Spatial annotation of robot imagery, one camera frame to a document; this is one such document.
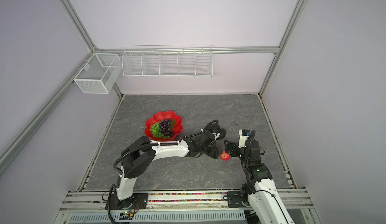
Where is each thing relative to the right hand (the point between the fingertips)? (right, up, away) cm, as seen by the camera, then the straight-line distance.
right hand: (233, 142), depth 81 cm
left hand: (-8, -6, +5) cm, 11 cm away
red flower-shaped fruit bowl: (-34, +6, +20) cm, 39 cm away
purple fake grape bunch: (-40, +7, +14) cm, 43 cm away
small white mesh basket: (-84, +41, +17) cm, 95 cm away
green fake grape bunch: (-46, +6, +12) cm, 48 cm away
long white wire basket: (-39, +50, +17) cm, 66 cm away
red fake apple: (-4, -9, +3) cm, 10 cm away
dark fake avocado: (-3, +3, +15) cm, 15 cm away
